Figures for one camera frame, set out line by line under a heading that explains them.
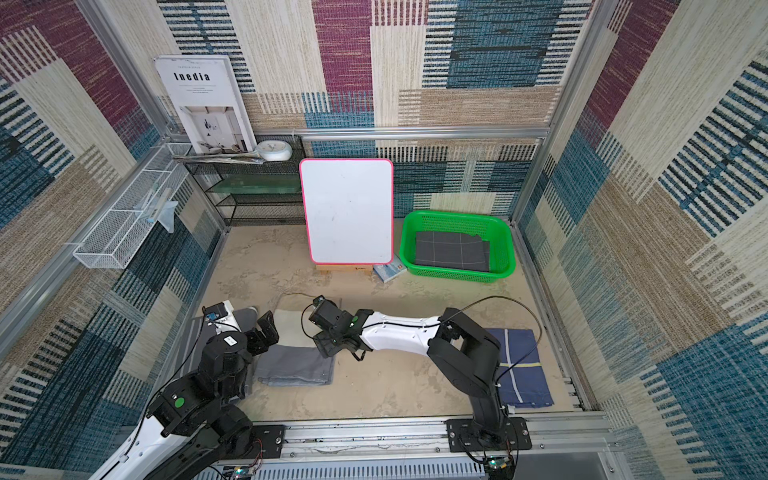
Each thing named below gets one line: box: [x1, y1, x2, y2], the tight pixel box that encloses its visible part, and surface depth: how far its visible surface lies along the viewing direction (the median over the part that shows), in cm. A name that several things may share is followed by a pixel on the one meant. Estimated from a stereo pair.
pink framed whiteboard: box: [299, 158, 395, 265], surface depth 96 cm
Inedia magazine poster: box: [154, 54, 257, 154], surface depth 81 cm
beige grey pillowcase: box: [255, 308, 334, 386], surface depth 85 cm
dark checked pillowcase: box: [415, 232, 490, 272], surface depth 110 cm
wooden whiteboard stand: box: [315, 264, 373, 275], surface depth 106 cm
